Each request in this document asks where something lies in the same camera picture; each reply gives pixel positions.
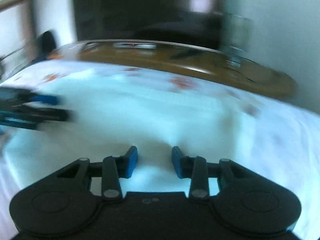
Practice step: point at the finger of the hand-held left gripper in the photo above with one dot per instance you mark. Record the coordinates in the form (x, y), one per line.
(45, 115)
(46, 100)

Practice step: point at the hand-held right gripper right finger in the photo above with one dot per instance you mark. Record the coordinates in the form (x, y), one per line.
(177, 162)

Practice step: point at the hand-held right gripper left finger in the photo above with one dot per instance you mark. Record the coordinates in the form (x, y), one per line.
(131, 162)

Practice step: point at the white knitted sweater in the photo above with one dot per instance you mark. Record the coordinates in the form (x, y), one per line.
(140, 120)

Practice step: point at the black chair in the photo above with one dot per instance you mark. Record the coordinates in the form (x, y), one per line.
(47, 43)

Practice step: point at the wooden television stand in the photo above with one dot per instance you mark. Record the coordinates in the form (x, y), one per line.
(200, 65)

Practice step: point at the floral bed sheet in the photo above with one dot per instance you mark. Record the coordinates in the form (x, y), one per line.
(280, 145)

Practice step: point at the silver set-top box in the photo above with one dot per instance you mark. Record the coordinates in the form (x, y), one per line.
(135, 45)

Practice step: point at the large black television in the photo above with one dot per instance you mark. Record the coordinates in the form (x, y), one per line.
(140, 10)

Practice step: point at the light wooden frame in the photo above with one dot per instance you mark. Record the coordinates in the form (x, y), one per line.
(23, 7)

